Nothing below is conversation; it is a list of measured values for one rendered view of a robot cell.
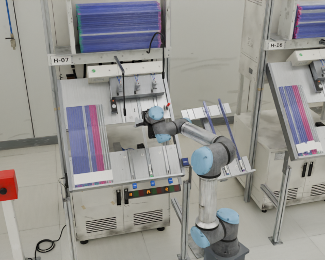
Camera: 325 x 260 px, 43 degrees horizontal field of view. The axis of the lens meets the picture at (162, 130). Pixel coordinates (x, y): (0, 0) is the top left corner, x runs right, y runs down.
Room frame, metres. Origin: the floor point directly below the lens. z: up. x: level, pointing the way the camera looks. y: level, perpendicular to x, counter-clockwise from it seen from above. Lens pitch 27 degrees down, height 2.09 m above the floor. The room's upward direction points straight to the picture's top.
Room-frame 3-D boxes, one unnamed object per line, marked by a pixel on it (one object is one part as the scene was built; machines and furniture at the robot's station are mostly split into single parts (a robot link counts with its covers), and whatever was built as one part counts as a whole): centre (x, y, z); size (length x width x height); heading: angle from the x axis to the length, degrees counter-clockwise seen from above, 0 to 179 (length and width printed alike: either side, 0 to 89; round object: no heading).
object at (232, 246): (1.67, -0.34, 0.60); 0.15 x 0.15 x 0.10
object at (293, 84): (2.84, -1.11, 0.65); 1.01 x 0.73 x 1.29; 15
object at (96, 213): (2.64, 0.36, 0.31); 0.70 x 0.65 x 0.62; 105
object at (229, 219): (1.66, -0.33, 0.72); 0.13 x 0.12 x 0.14; 125
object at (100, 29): (2.54, 0.27, 1.52); 0.51 x 0.13 x 0.27; 105
